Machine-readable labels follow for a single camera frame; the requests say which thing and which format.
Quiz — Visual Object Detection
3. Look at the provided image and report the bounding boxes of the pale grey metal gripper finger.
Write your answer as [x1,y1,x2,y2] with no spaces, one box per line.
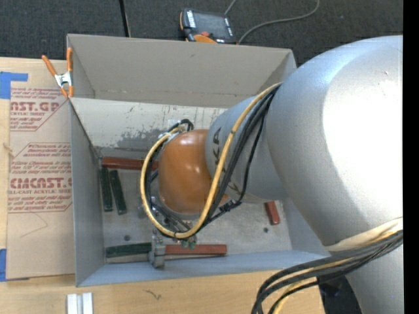
[151,235,167,256]
[148,253,166,270]

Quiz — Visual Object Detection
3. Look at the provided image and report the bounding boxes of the dark green flat block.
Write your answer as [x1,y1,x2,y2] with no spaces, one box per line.
[109,169,128,216]
[99,166,114,213]
[105,242,153,259]

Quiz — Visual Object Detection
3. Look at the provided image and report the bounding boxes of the red-brown flat block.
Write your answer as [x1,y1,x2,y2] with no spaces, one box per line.
[264,201,282,226]
[164,243,228,258]
[101,156,160,172]

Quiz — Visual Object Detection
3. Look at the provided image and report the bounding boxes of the brown cardboard board red print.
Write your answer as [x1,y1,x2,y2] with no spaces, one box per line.
[0,56,77,283]

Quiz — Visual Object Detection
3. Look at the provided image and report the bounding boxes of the grey metal bin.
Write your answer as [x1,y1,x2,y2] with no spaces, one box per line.
[66,33,332,288]

